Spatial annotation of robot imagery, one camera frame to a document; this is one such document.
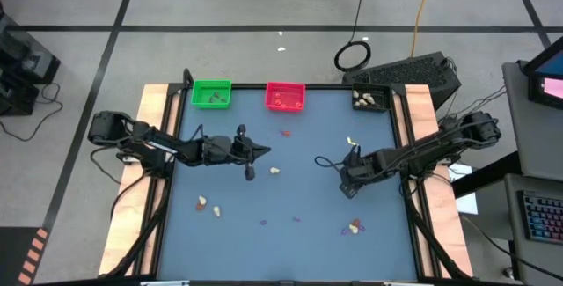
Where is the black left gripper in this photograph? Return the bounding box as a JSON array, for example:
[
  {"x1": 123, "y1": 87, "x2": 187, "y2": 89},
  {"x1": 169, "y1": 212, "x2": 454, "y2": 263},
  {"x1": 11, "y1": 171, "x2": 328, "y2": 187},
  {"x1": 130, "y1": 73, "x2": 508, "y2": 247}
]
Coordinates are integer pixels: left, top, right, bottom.
[{"x1": 200, "y1": 124, "x2": 272, "y2": 181}]

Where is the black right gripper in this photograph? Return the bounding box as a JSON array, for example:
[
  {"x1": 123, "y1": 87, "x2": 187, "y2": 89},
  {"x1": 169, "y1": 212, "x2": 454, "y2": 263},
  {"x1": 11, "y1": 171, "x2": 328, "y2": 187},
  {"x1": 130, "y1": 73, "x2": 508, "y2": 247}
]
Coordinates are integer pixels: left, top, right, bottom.
[{"x1": 339, "y1": 144, "x2": 388, "y2": 200}]

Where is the red plastic basket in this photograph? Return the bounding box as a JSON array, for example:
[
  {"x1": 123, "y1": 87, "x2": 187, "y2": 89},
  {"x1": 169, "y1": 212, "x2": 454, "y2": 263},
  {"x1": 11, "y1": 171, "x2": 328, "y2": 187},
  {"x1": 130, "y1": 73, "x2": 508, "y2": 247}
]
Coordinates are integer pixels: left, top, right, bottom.
[{"x1": 264, "y1": 81, "x2": 307, "y2": 114}]

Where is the black plastic basket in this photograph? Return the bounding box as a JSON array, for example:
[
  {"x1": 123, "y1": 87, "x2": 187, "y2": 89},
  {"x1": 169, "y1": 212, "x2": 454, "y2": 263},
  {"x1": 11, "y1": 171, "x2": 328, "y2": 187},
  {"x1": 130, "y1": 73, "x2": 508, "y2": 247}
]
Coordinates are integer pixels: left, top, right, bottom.
[{"x1": 351, "y1": 82, "x2": 392, "y2": 114}]

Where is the green plastic basket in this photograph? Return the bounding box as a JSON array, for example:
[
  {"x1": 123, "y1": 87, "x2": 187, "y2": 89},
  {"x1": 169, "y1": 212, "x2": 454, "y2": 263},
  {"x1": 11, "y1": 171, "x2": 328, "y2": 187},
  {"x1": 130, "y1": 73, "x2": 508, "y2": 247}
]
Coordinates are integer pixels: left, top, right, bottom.
[{"x1": 190, "y1": 78, "x2": 233, "y2": 110}]

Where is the black mesh computer tower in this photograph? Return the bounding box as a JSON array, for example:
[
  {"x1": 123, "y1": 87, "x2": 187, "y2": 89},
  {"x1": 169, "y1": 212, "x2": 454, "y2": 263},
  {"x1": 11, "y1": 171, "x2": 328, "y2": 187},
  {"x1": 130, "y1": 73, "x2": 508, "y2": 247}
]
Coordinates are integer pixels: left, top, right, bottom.
[{"x1": 341, "y1": 51, "x2": 463, "y2": 112}]

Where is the wooden table side board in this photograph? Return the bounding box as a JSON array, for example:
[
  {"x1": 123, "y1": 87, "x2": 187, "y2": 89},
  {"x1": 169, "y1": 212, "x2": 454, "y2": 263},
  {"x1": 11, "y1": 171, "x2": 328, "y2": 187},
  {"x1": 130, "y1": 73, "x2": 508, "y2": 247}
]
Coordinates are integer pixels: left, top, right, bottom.
[
  {"x1": 98, "y1": 84, "x2": 182, "y2": 277},
  {"x1": 393, "y1": 84, "x2": 474, "y2": 278}
]

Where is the white paper sheet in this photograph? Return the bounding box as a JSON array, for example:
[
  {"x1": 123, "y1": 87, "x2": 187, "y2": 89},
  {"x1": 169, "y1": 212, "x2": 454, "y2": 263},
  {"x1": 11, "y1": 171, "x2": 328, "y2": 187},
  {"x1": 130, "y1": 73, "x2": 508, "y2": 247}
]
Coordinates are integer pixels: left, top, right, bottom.
[{"x1": 448, "y1": 162, "x2": 479, "y2": 216}]

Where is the grey desk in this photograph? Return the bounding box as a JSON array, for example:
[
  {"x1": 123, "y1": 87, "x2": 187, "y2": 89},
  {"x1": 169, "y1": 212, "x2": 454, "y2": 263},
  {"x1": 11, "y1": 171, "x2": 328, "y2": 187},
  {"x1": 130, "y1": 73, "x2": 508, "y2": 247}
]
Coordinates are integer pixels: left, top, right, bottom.
[{"x1": 502, "y1": 60, "x2": 563, "y2": 286}]

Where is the backlit black keyboard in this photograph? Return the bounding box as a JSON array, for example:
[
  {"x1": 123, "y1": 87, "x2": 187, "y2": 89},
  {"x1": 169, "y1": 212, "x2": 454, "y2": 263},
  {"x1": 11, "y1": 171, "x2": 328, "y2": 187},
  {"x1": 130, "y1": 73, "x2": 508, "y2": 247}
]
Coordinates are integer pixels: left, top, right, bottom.
[{"x1": 516, "y1": 188, "x2": 563, "y2": 246}]

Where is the black monitor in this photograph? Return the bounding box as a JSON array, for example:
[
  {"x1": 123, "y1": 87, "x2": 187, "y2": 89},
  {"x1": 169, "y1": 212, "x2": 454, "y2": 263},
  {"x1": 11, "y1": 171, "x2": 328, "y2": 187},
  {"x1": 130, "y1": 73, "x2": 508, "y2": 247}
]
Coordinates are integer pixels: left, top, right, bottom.
[{"x1": 521, "y1": 34, "x2": 563, "y2": 111}]

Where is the black equipment stack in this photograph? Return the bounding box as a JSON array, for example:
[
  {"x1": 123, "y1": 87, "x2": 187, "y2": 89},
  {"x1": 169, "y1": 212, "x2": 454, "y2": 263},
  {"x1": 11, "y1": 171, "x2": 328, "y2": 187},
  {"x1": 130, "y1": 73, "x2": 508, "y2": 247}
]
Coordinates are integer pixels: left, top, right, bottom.
[{"x1": 0, "y1": 0, "x2": 62, "y2": 118}]

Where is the black orange striped mat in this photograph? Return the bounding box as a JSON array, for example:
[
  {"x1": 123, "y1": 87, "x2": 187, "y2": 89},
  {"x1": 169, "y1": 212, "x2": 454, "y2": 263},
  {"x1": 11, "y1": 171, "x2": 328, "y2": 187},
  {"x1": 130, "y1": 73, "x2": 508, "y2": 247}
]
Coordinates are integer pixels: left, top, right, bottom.
[{"x1": 0, "y1": 226, "x2": 50, "y2": 286}]

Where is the black coiled cable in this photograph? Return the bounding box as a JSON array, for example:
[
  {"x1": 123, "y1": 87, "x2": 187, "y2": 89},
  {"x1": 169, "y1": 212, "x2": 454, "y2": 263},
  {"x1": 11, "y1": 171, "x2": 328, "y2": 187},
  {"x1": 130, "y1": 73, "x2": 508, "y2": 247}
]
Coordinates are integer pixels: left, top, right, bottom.
[{"x1": 333, "y1": 0, "x2": 373, "y2": 74}]

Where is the black floor cable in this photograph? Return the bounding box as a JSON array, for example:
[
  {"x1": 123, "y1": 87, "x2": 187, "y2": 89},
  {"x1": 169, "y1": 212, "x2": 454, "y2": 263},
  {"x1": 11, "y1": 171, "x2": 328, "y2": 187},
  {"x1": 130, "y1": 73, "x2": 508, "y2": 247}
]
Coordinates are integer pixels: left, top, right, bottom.
[
  {"x1": 0, "y1": 82, "x2": 65, "y2": 143},
  {"x1": 457, "y1": 213, "x2": 563, "y2": 283}
]

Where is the yellow floor cable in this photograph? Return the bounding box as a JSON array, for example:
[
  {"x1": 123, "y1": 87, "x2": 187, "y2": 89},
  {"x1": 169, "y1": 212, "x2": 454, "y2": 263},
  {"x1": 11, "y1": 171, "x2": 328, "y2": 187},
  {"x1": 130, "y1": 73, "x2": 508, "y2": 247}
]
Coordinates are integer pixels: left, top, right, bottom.
[{"x1": 410, "y1": 0, "x2": 437, "y2": 57}]

